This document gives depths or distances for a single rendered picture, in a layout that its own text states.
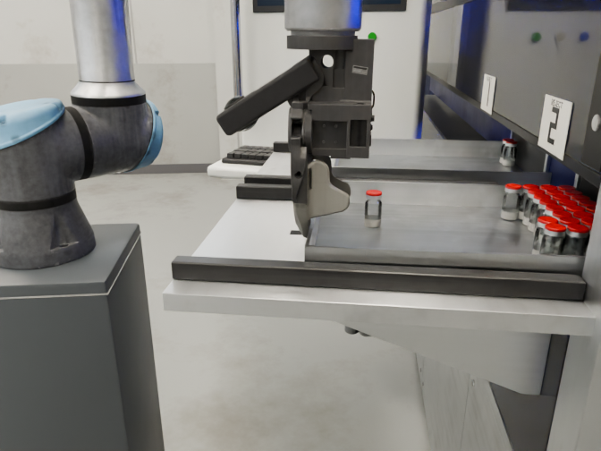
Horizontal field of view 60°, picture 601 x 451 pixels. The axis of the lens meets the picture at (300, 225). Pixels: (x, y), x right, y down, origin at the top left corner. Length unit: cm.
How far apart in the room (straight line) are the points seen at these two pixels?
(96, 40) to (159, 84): 366
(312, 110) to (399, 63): 90
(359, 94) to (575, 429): 38
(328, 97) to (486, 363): 34
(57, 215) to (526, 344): 66
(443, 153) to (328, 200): 59
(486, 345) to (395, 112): 90
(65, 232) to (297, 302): 47
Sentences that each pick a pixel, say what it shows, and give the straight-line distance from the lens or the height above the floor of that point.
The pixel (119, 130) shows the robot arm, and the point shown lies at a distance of 89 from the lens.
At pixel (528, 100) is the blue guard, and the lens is 77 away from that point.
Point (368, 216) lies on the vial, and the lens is 67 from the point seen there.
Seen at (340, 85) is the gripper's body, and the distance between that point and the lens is 54.
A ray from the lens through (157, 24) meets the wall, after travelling 453.
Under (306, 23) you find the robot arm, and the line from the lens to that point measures 51.
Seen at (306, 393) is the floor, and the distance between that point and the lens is 182.
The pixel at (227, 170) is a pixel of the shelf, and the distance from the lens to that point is 133.
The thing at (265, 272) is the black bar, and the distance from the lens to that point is 52.
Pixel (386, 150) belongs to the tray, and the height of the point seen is 89.
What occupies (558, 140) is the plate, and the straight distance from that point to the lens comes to 64.
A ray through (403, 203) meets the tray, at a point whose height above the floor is 88.
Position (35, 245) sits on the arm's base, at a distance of 86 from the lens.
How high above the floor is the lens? 112
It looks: 20 degrees down
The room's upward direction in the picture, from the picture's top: straight up
